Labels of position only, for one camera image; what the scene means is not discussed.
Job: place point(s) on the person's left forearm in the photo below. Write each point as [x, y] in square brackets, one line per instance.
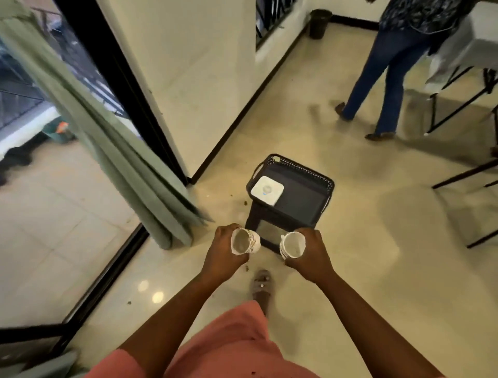
[171, 327]

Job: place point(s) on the person's grey sandal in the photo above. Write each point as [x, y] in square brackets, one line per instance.
[262, 286]

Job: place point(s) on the green curtain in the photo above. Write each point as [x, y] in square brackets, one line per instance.
[113, 136]

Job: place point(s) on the person's right hand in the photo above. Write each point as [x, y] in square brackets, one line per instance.
[314, 257]

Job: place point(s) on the person's pink dress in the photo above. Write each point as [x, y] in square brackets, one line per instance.
[218, 346]

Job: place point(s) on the black window grille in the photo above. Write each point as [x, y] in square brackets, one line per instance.
[272, 15]

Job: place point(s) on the white cup with patterned band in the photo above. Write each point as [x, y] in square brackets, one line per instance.
[244, 241]

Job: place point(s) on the person's left fingers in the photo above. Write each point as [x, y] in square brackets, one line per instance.
[228, 229]

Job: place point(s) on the black sliding door frame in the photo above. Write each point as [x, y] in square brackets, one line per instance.
[116, 128]

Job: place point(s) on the black plastic basket tray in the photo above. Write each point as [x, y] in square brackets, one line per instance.
[301, 194]

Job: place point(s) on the green bucket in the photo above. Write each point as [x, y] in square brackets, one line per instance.
[58, 130]

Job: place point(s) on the person's right fingers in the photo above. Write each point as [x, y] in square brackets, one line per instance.
[309, 233]

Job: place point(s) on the person's left hand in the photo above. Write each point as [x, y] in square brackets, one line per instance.
[218, 259]

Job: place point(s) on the black folding table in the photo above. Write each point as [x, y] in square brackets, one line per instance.
[465, 117]

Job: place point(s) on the black waste bin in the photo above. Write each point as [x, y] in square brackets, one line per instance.
[319, 22]

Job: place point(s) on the black plastic stool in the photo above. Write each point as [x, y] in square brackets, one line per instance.
[268, 229]

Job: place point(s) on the person's right forearm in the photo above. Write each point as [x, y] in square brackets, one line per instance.
[379, 331]

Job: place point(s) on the white square plate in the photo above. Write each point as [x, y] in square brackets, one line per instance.
[267, 190]

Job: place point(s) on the plain white cup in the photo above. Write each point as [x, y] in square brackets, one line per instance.
[292, 245]

